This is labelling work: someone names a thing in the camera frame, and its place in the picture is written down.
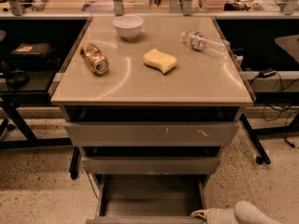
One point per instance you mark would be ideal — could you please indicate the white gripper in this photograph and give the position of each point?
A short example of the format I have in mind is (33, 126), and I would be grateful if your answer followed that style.
(216, 216)

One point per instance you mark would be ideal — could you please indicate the grey bottom drawer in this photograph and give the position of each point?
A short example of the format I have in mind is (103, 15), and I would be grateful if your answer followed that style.
(148, 199)

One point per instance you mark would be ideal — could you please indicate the grey drawer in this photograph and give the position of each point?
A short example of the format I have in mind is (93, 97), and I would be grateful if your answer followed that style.
(151, 134)
(150, 165)
(148, 199)

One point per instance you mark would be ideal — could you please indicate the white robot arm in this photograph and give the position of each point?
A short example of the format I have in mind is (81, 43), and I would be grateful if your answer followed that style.
(242, 213)

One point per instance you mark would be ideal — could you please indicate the grey middle drawer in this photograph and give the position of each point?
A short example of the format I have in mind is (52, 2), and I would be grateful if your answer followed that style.
(150, 165)

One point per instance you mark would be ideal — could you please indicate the grey top drawer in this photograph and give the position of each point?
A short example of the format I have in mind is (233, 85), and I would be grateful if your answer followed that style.
(151, 134)

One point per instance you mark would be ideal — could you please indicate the grey drawer cabinet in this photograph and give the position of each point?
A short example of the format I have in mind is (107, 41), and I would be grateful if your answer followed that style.
(200, 88)

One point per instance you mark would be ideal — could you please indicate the black power adapter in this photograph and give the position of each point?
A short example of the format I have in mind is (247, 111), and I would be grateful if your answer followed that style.
(267, 72)

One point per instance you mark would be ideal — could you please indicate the yellow sponge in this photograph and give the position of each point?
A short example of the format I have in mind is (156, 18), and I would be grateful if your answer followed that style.
(160, 60)

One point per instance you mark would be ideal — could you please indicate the clear plastic water bottle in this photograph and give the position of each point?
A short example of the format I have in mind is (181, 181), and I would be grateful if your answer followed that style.
(211, 45)

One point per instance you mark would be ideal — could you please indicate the crushed gold soda can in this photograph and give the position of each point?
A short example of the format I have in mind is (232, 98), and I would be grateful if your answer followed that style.
(94, 58)

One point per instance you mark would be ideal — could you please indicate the white ceramic bowl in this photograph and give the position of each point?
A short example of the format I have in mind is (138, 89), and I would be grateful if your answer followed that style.
(128, 27)

